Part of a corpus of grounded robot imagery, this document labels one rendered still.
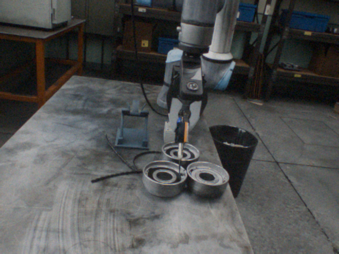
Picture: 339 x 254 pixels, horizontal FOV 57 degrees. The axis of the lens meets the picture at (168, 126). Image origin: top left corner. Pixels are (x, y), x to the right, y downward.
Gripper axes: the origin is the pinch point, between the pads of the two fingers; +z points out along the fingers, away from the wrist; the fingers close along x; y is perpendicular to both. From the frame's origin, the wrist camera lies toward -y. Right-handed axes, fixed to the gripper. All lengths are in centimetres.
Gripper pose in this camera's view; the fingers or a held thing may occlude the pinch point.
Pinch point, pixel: (181, 128)
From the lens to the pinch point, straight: 76.3
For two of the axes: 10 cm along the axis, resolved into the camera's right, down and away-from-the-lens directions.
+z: -1.3, 9.1, 4.0
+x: -9.9, -0.9, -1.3
